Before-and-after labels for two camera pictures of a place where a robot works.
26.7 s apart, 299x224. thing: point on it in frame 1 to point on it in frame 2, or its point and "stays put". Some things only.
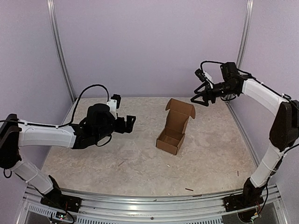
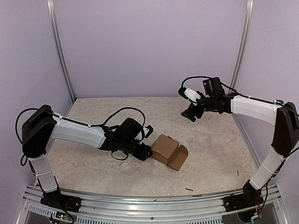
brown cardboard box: [172, 137] to [167, 150]
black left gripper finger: [129, 123] to [145, 156]
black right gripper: [207, 91] to [189, 115]
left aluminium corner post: [57, 41] stays put
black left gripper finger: [130, 120] to [148, 149]
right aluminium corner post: [244, 38] stays put
